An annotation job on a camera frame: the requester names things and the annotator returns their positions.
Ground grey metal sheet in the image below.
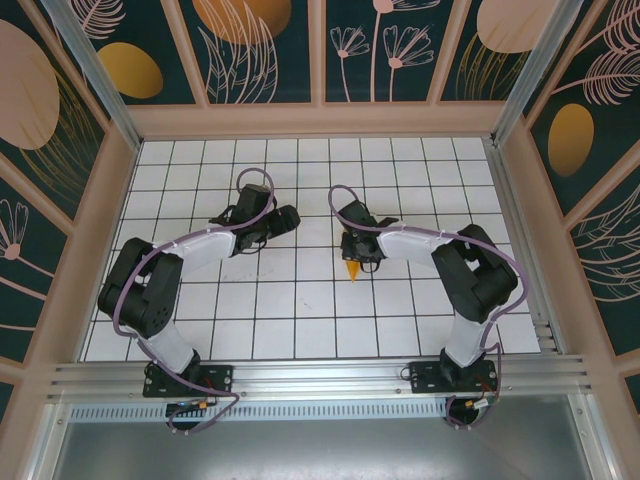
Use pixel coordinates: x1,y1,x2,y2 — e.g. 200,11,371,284
47,422,599,480

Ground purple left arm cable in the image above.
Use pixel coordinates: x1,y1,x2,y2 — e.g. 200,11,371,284
112,168,279,436

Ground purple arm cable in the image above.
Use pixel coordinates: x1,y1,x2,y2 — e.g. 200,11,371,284
112,168,279,436
327,184,532,431

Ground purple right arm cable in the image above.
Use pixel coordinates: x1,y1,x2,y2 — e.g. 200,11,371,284
327,184,532,431

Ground long aluminium mounting rail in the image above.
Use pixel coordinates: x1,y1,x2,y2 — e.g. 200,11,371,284
47,353,599,402

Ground aluminium side rail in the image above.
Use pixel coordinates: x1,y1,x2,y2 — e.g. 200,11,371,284
483,139,564,354

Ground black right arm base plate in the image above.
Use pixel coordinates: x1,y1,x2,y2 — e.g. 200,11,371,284
408,360,500,396

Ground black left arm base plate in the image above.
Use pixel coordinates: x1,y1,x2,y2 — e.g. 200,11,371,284
143,363,236,399

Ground slotted grey cable duct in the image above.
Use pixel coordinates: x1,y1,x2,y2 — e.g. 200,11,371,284
69,399,451,424

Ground small electronics board with wires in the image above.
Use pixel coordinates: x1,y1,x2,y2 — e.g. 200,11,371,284
462,394,503,412
166,398,217,415

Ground aluminium frame post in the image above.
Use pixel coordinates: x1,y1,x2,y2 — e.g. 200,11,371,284
491,0,597,147
39,0,145,151

